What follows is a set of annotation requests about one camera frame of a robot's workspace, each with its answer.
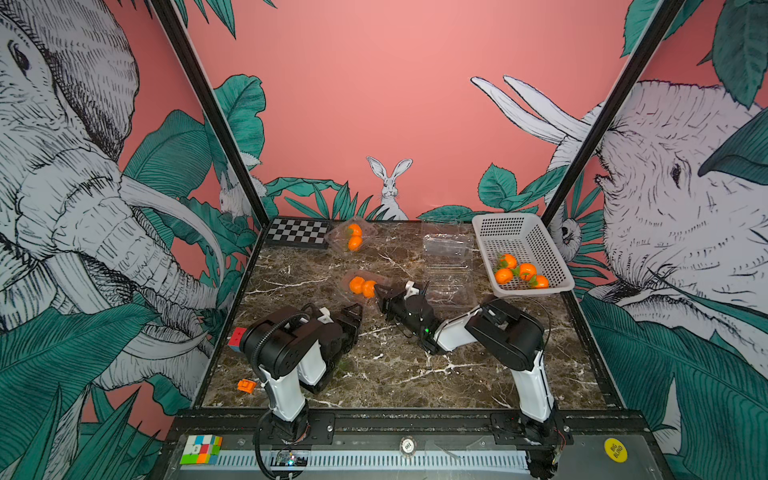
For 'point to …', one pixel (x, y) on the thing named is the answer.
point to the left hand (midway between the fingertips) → (368, 307)
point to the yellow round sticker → (616, 450)
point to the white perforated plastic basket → (526, 237)
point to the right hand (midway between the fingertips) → (368, 284)
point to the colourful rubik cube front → (202, 450)
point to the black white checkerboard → (299, 232)
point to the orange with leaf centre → (527, 271)
